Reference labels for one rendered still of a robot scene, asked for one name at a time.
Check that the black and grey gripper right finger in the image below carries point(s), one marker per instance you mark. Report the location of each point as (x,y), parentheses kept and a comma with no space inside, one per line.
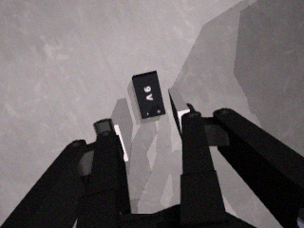
(273,170)

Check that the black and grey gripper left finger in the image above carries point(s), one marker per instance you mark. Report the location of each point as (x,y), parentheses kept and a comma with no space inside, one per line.
(56,198)

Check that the black nine-volt battery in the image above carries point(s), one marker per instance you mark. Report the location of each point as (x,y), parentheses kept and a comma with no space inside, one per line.
(149,95)

